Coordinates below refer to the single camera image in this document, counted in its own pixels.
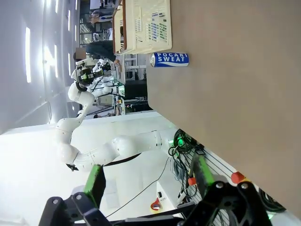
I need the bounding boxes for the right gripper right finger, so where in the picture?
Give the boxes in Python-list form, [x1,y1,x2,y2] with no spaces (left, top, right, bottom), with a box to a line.
[185,154,271,226]

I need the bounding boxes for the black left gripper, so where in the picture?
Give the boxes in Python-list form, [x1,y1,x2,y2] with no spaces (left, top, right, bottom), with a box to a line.
[75,63,95,86]

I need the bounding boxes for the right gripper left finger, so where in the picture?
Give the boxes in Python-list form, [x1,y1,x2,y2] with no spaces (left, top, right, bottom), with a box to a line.
[39,164,111,226]

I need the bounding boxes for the blue Pocari Sweat can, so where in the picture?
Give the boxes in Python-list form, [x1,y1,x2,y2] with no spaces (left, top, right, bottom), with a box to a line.
[150,52,190,68]

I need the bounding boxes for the cream shopping basket brown rim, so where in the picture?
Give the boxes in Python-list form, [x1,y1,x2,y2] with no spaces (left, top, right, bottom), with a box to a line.
[112,0,173,55]

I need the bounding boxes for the background white robot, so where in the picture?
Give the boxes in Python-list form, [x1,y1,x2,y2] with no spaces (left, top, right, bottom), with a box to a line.
[92,58,124,97]

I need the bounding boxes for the background person dark jacket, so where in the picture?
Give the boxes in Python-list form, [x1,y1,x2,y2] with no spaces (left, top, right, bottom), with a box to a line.
[75,41,120,71]

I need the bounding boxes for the red emergency stop button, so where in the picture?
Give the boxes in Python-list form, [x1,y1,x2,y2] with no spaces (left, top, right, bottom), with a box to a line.
[231,171,246,184]

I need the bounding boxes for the red yellow tape roll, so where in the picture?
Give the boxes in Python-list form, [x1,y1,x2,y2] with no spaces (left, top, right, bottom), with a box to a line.
[150,197,163,214]

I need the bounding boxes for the black cable bundle green light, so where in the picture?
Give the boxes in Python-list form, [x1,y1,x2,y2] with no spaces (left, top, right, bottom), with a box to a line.
[168,129,205,163]

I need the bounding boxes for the thin black cable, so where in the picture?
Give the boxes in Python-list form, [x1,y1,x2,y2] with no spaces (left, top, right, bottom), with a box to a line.
[103,156,171,219]

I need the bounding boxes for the coiled black cables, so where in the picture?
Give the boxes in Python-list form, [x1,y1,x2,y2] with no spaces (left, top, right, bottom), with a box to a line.
[257,188,287,212]

